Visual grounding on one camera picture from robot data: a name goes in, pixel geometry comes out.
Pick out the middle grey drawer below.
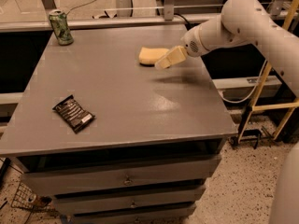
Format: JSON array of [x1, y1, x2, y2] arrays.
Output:
[[54, 184, 206, 215]]

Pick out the yellow sponge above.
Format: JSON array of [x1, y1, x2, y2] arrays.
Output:
[[138, 47, 168, 65]]

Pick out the metal railing frame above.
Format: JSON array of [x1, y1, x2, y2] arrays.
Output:
[[0, 0, 299, 34]]

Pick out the grey drawer cabinet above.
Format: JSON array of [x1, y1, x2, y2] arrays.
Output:
[[0, 24, 238, 224]]

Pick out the top grey drawer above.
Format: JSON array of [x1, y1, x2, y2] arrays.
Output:
[[21, 155, 221, 196]]

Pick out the yellow ladder frame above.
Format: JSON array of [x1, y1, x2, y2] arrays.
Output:
[[233, 0, 299, 147]]

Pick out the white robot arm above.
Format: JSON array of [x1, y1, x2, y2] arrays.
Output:
[[155, 0, 299, 224]]

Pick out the black rxbar chocolate wrapper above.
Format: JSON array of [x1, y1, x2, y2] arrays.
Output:
[[52, 95, 95, 133]]

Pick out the white cable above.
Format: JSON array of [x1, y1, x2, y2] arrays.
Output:
[[219, 59, 269, 105]]

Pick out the grey drawer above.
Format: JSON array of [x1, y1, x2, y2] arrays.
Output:
[[72, 203, 195, 224], [21, 155, 221, 196], [54, 184, 206, 215]]

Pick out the bottom grey drawer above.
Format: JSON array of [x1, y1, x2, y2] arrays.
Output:
[[72, 203, 195, 224]]

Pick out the wire basket on floor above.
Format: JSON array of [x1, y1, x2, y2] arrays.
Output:
[[11, 182, 51, 212]]

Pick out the green soda can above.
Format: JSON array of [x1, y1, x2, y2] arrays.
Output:
[[49, 9, 74, 46]]

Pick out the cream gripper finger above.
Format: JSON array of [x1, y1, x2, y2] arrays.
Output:
[[169, 46, 187, 66], [154, 51, 172, 70]]

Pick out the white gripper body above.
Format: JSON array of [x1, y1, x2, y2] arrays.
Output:
[[181, 26, 209, 57]]

